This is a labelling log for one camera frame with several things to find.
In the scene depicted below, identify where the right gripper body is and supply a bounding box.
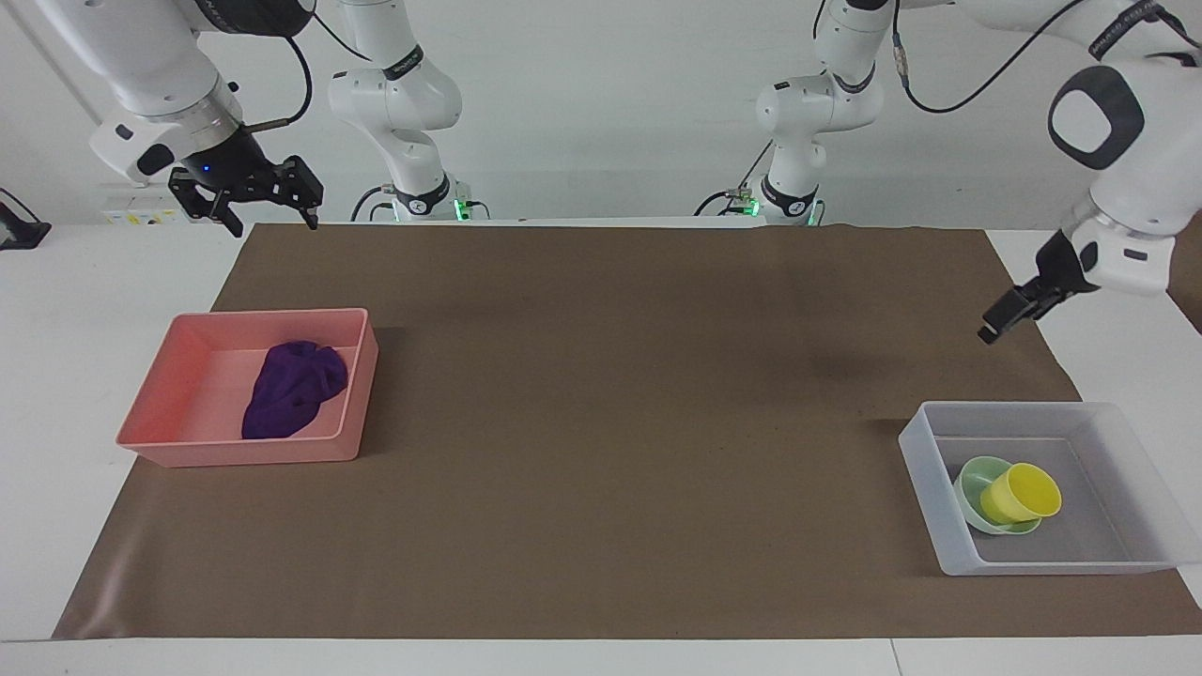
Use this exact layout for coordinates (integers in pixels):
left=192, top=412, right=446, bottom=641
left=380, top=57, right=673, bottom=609
left=182, top=126, right=283, bottom=202

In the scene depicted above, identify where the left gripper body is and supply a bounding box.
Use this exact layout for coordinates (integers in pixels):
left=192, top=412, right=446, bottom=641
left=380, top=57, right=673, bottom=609
left=1034, top=229, right=1101, bottom=300

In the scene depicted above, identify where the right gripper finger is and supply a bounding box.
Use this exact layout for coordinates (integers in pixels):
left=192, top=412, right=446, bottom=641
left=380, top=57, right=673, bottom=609
left=168, top=168, right=245, bottom=238
left=271, top=154, right=326, bottom=232

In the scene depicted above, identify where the translucent white plastic box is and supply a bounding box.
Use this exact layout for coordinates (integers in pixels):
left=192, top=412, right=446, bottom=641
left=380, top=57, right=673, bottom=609
left=898, top=400, right=1202, bottom=576

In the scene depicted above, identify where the white power strip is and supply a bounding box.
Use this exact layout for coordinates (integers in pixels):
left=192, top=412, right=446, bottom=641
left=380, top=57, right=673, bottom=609
left=101, top=200, right=183, bottom=227

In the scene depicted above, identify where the black stand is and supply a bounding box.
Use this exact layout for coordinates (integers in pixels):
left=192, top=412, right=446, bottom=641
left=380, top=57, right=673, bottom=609
left=0, top=188, right=53, bottom=252

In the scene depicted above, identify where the purple cloth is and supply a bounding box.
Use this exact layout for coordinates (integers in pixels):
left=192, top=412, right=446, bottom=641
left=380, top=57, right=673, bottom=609
left=241, top=340, right=350, bottom=440

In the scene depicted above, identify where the pink plastic tray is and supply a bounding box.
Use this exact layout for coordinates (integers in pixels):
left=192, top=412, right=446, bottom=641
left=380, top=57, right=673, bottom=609
left=116, top=307, right=379, bottom=469

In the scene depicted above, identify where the light green bowl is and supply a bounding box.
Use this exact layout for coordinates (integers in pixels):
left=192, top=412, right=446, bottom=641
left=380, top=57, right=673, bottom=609
left=953, top=455, right=1044, bottom=536

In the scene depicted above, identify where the yellow cup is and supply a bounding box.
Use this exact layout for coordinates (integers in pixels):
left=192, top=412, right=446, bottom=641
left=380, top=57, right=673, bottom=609
left=979, top=462, right=1063, bottom=525

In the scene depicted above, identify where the black cable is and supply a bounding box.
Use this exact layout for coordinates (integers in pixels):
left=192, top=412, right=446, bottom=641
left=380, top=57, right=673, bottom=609
left=694, top=141, right=776, bottom=218
left=891, top=0, right=1090, bottom=115
left=350, top=185, right=397, bottom=223
left=239, top=33, right=315, bottom=133

